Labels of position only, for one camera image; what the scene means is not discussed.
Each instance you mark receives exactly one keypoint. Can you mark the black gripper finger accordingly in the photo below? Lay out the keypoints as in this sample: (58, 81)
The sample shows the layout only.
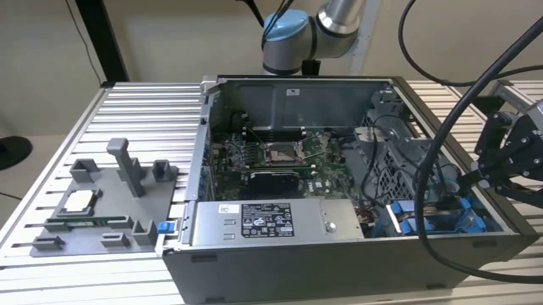
(493, 139)
(522, 192)

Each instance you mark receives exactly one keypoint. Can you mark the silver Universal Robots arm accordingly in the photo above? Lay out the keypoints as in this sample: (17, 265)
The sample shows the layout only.
(293, 47)

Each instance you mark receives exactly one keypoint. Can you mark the grey metal disk cage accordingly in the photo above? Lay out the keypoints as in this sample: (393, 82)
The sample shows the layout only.
(382, 171)

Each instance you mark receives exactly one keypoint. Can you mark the green motherboard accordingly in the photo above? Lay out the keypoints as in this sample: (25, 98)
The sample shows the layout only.
(327, 178)

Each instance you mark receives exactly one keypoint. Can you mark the CPU socket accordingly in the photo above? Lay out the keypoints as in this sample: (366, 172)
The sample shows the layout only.
(281, 155)

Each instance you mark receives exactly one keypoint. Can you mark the black graphics card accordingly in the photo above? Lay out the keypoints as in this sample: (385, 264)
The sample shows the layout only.
(274, 182)

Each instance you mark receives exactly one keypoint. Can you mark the socket locking lever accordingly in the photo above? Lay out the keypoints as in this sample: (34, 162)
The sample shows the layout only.
(259, 136)

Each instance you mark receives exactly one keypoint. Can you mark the dark grey PC case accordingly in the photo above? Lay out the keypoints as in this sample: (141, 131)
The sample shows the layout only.
(297, 270)

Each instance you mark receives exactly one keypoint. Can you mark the silver power supply unit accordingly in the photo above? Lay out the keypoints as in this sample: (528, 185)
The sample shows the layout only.
(213, 222)

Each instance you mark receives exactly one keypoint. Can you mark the blue case latch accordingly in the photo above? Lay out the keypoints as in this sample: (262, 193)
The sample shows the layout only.
(166, 227)

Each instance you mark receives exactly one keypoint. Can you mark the grey parts rack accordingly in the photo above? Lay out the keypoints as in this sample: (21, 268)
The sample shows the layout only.
(110, 203)

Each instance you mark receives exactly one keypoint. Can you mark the green RAM stick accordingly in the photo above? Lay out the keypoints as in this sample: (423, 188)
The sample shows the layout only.
(98, 221)

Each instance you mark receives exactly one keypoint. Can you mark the silver CPU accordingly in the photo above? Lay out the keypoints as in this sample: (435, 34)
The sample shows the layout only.
(78, 201)

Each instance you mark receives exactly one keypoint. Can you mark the black round floor base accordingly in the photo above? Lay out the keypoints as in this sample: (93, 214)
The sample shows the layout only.
(15, 152)

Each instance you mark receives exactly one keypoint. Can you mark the aluminium profile rail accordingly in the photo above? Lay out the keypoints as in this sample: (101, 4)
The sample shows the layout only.
(509, 92)

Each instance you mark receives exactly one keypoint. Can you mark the black upright post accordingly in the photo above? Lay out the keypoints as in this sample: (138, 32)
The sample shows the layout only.
(106, 41)

